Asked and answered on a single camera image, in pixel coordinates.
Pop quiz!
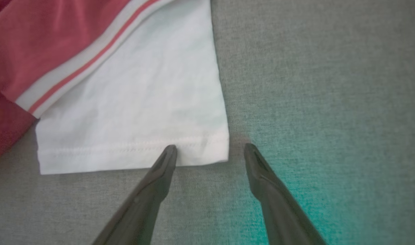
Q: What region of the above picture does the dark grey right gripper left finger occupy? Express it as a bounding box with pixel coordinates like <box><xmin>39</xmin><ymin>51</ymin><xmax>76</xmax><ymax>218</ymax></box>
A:
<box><xmin>92</xmin><ymin>145</ymin><xmax>178</xmax><ymax>245</ymax></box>

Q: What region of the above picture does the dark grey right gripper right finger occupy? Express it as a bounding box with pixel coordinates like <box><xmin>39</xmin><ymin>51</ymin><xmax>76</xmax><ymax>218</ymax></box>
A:
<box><xmin>244</xmin><ymin>143</ymin><xmax>327</xmax><ymax>245</ymax></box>

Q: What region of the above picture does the red and white garment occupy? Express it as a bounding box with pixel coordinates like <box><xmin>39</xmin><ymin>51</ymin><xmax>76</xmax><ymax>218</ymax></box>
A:
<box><xmin>0</xmin><ymin>0</ymin><xmax>230</xmax><ymax>175</ymax></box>

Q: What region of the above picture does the large grey chaise cushion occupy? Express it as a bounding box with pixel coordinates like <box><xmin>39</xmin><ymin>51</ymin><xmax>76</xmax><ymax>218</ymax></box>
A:
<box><xmin>0</xmin><ymin>0</ymin><xmax>415</xmax><ymax>245</ymax></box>

